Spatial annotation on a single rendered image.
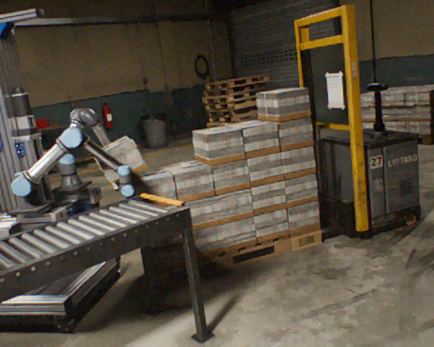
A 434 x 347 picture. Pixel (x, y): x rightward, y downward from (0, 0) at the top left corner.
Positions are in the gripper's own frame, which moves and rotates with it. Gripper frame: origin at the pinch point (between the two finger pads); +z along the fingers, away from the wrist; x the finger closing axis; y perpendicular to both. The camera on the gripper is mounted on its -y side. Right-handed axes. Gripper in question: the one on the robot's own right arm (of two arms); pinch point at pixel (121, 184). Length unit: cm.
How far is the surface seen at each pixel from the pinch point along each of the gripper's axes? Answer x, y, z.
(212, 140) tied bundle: -72, -3, -6
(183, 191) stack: -35.4, -25.5, -5.8
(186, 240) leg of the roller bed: -12, -25, -86
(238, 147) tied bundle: -88, -18, -6
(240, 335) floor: -12, -91, -94
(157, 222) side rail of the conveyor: -3, -5, -92
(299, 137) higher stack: -137, -37, -6
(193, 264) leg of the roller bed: -9, -40, -86
